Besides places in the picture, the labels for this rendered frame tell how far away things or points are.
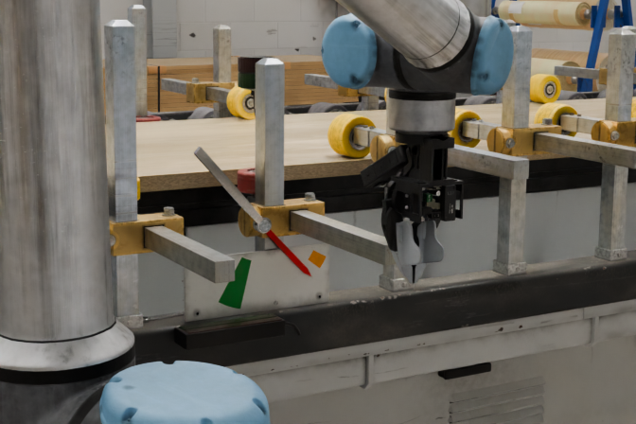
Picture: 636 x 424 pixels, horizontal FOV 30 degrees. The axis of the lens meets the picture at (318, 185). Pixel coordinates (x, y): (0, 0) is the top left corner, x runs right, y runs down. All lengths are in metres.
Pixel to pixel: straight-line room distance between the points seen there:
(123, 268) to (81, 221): 0.71
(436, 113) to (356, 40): 0.18
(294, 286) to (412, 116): 0.49
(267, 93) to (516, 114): 0.50
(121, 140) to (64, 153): 0.69
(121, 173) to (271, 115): 0.26
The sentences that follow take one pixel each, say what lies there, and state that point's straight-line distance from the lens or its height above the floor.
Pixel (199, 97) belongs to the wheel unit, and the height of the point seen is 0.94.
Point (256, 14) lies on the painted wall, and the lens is 9.97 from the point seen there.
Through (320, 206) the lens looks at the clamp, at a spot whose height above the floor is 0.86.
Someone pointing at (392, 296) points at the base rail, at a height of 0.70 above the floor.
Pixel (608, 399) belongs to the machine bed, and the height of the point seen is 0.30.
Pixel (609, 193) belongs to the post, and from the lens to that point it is 2.35.
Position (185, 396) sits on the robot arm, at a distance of 1.05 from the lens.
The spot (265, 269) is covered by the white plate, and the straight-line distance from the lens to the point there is 1.91.
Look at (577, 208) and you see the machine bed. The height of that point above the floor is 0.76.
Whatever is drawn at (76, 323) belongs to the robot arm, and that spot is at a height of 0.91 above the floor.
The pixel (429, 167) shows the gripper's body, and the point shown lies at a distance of 1.57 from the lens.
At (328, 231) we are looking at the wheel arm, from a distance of 1.81.
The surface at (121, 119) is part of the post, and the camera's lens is 1.78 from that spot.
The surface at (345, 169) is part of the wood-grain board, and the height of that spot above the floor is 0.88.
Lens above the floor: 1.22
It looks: 10 degrees down
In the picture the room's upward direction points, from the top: 1 degrees clockwise
